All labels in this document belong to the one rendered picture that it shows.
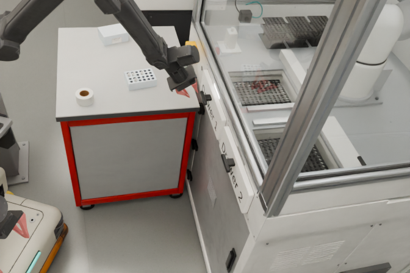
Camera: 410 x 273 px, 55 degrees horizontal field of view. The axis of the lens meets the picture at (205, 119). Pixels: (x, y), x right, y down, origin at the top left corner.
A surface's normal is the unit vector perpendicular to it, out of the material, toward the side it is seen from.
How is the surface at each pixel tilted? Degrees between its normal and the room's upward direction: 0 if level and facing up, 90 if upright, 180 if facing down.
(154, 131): 90
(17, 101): 0
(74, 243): 0
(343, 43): 90
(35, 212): 0
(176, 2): 90
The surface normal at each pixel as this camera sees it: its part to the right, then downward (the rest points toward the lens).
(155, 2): 0.23, 0.71
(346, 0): -0.96, 0.07
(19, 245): 0.13, -0.69
